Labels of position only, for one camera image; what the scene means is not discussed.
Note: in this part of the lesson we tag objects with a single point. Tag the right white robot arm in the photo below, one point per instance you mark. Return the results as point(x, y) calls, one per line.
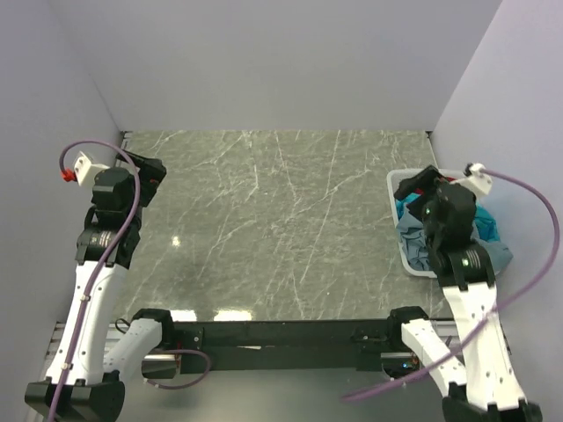
point(481, 386)

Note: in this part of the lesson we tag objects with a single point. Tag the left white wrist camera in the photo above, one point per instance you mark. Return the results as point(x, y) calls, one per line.
point(83, 171)

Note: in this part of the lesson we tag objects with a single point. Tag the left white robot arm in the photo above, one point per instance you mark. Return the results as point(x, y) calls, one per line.
point(86, 381)

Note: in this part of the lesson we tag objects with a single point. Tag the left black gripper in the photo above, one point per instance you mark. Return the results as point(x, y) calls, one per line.
point(151, 173)

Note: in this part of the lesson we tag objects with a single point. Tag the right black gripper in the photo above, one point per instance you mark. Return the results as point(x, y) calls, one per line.
point(424, 179)

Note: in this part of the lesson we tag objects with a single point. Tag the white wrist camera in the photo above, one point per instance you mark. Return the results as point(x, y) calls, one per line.
point(475, 180)
point(83, 171)

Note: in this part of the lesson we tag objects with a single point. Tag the white laundry basket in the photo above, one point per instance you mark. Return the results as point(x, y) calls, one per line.
point(393, 179)

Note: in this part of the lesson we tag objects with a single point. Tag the black base beam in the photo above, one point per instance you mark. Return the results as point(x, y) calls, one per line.
point(361, 344)

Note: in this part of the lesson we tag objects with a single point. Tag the teal t shirt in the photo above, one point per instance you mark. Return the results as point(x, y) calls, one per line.
point(485, 223)

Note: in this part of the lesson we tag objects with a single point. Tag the red t shirt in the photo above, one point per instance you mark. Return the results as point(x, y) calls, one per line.
point(448, 179)

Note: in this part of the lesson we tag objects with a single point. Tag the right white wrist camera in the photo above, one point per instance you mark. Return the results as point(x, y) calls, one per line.
point(475, 180)

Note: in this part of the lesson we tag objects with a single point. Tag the grey-blue t shirt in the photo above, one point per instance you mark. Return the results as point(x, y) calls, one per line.
point(412, 237)

